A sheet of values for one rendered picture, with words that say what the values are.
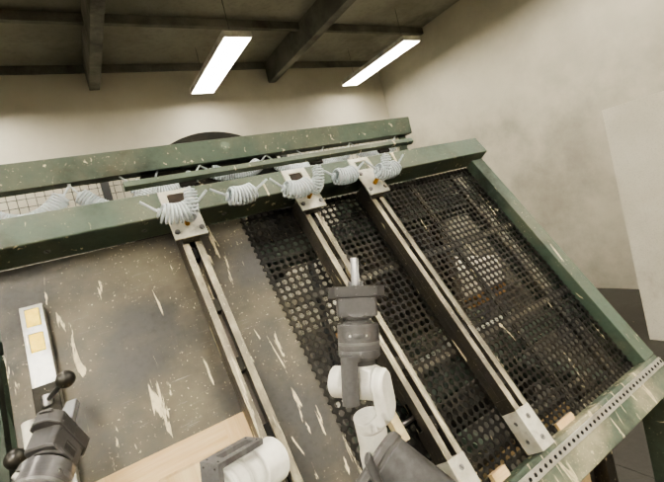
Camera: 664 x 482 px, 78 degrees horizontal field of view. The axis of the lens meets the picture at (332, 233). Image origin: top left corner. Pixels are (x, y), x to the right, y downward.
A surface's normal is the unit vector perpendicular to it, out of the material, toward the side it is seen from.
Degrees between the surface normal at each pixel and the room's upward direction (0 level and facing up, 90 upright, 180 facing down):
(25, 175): 90
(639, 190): 90
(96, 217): 58
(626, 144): 90
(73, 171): 90
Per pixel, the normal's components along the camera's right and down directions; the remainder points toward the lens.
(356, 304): -0.07, -0.15
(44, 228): 0.29, -0.58
